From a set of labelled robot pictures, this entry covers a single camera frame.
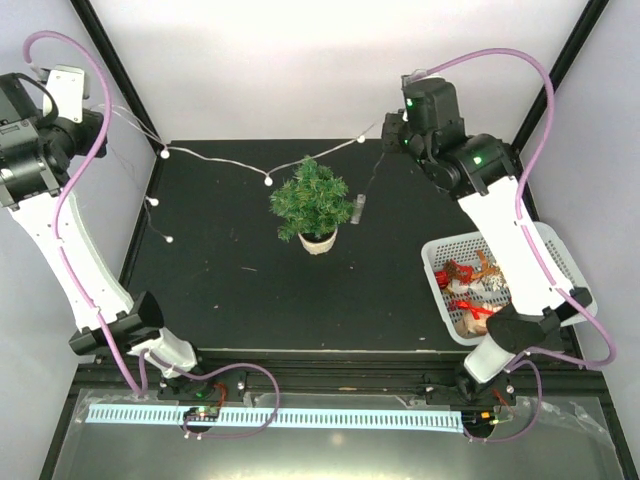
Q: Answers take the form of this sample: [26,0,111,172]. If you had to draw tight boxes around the white bulb string lights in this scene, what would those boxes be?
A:
[97,102,386,245]

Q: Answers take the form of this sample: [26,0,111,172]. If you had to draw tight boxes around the small green christmas tree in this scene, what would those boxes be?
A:
[270,156,354,255]

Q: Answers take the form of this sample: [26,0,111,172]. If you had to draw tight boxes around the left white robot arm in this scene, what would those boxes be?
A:
[1,66,215,399]

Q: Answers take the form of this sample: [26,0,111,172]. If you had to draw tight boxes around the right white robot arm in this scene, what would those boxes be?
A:
[382,74,593,403]

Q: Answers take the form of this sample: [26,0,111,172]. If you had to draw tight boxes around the white perforated plastic basket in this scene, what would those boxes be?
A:
[420,221,599,347]

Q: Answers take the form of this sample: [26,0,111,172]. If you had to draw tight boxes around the right small circuit board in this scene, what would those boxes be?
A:
[461,410,515,427]

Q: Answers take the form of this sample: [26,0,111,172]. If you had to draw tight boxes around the small circuit board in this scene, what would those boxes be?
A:
[183,406,220,422]
[461,410,515,427]

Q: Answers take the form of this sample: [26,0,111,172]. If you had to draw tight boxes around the left small circuit board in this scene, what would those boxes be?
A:
[183,406,220,422]

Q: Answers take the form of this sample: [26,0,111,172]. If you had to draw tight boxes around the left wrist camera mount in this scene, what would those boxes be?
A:
[28,63,90,127]

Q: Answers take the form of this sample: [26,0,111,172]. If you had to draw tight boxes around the left black frame post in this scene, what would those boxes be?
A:
[70,0,158,137]

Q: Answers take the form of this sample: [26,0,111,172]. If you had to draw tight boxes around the black frame post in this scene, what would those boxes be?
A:
[512,0,609,152]
[70,0,158,137]

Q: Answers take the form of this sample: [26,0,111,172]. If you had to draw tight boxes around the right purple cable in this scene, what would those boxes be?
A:
[409,47,619,371]

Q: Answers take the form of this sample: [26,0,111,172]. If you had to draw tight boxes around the right black frame post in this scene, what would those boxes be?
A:
[512,0,609,152]

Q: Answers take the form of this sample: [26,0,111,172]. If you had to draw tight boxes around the white slotted cable duct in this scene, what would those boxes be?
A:
[85,404,463,434]

